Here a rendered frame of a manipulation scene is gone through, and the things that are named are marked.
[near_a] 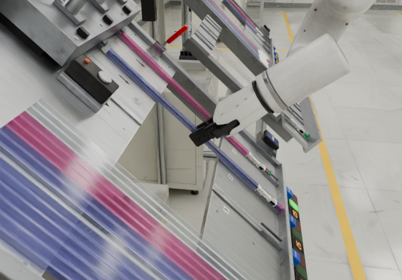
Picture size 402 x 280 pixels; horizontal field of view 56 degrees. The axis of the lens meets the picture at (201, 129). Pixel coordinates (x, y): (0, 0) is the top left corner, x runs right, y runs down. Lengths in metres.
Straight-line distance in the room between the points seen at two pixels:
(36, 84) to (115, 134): 0.14
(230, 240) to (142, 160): 1.41
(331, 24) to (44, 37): 0.51
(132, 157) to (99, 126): 1.45
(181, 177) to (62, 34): 1.52
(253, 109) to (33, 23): 0.40
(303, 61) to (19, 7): 0.47
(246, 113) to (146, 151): 1.34
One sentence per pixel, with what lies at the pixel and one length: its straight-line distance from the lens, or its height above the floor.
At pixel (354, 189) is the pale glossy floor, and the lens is 2.36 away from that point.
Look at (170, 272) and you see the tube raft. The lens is 0.52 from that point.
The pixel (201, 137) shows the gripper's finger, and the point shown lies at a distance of 0.78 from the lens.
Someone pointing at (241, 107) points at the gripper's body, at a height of 0.99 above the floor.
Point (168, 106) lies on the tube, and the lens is 0.78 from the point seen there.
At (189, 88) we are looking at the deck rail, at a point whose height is 0.93.
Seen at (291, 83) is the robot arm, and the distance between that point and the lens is 0.71.
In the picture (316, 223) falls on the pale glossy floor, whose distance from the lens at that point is 2.05.
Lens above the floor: 1.27
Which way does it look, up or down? 27 degrees down
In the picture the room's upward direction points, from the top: straight up
